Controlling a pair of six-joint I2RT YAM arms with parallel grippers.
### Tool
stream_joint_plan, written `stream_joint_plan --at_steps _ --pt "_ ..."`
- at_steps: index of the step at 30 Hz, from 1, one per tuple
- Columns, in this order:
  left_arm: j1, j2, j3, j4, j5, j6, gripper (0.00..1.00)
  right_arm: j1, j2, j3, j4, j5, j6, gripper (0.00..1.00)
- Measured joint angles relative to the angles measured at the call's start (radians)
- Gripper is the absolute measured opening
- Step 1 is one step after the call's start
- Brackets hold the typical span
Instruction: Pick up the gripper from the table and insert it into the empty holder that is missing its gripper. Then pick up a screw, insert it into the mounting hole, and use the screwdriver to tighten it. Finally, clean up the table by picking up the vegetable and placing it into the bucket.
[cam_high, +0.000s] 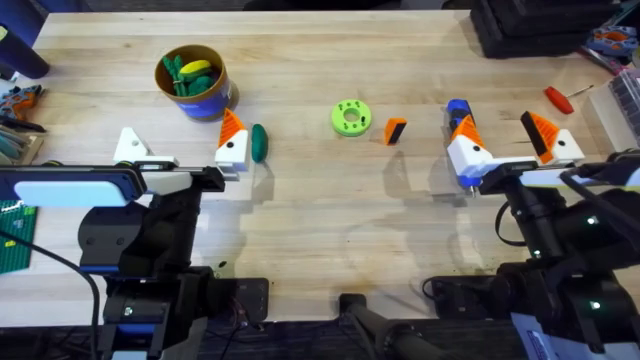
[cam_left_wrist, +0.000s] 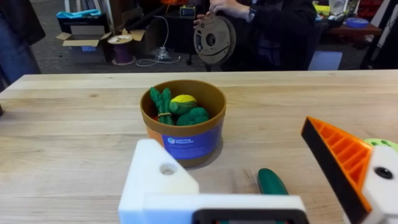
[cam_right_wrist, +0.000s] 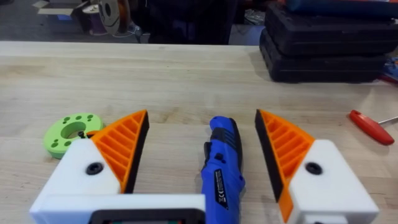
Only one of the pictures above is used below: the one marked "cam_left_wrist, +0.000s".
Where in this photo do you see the white orange left gripper right finger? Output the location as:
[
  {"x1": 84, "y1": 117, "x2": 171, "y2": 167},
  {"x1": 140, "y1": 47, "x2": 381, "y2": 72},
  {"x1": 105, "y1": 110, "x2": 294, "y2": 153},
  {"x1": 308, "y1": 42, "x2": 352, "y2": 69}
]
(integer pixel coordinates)
[{"x1": 300, "y1": 116, "x2": 398, "y2": 224}]

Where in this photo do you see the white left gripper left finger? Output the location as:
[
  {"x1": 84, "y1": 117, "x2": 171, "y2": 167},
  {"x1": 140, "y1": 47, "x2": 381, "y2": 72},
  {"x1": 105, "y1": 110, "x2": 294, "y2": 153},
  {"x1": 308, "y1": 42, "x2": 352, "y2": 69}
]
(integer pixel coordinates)
[{"x1": 118, "y1": 138, "x2": 200, "y2": 224}]

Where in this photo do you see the green disc with holes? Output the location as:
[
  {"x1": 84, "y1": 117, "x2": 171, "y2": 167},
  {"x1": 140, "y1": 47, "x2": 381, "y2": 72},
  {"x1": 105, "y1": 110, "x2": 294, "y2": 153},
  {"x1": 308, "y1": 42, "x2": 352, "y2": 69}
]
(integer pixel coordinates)
[{"x1": 363, "y1": 138, "x2": 398, "y2": 152}]

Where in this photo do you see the brown tub of toy vegetables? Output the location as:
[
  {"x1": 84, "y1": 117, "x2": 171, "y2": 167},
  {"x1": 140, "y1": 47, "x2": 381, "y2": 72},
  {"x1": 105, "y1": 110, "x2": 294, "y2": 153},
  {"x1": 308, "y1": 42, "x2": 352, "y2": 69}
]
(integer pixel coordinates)
[{"x1": 139, "y1": 79, "x2": 227, "y2": 169}]

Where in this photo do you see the green toy cucumber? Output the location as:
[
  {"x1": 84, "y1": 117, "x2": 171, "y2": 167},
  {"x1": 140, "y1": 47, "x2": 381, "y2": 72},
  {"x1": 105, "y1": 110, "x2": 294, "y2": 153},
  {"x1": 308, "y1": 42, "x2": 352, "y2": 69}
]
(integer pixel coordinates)
[{"x1": 256, "y1": 168, "x2": 289, "y2": 196}]

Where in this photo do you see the brown wooden desk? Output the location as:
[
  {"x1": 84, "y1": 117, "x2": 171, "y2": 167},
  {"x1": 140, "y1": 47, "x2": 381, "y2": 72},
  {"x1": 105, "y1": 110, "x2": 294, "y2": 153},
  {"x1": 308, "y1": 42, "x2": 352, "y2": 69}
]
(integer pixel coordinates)
[{"x1": 326, "y1": 22, "x2": 383, "y2": 36}]

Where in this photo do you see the blue tape roll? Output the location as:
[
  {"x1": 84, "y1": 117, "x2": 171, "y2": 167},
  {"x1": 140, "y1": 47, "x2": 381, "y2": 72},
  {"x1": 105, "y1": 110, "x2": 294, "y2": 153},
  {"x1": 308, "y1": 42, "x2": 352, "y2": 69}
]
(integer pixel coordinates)
[{"x1": 345, "y1": 17, "x2": 369, "y2": 29}]

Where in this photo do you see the open cardboard box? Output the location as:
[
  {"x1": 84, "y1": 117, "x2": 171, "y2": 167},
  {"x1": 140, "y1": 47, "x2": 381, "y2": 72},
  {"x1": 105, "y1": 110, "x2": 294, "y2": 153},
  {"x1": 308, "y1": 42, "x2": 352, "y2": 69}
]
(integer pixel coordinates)
[{"x1": 55, "y1": 24, "x2": 113, "y2": 64}]

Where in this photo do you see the brown cardboard filament spool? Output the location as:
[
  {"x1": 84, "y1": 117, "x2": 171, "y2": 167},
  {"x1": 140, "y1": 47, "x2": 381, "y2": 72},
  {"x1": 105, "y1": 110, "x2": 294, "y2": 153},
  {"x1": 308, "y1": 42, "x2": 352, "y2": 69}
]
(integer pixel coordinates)
[{"x1": 193, "y1": 14, "x2": 237, "y2": 65}]

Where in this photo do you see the person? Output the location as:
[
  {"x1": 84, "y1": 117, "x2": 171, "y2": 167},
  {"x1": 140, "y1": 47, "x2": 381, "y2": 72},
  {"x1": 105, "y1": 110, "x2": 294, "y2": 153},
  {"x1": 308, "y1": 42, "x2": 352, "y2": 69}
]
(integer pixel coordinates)
[
  {"x1": 193, "y1": 0, "x2": 318, "y2": 72},
  {"x1": 0, "y1": 0, "x2": 46, "y2": 91}
]

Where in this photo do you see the black box with blue cloth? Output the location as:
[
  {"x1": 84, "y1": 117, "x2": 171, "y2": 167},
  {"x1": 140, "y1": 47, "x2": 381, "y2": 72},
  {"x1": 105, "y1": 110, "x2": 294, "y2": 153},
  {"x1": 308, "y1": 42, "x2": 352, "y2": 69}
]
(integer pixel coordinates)
[{"x1": 56, "y1": 9, "x2": 110, "y2": 34}]

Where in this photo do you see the white cable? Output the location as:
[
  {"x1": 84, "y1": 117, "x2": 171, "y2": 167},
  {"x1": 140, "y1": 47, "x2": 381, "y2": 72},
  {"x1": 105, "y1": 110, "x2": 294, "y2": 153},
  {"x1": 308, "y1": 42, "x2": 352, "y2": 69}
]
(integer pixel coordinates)
[{"x1": 135, "y1": 15, "x2": 182, "y2": 67}]

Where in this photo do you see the purple wire spool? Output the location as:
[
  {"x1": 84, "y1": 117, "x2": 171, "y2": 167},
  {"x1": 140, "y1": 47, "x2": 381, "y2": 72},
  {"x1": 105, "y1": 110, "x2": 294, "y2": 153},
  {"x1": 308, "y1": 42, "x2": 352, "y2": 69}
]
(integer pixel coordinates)
[{"x1": 107, "y1": 34, "x2": 136, "y2": 66}]

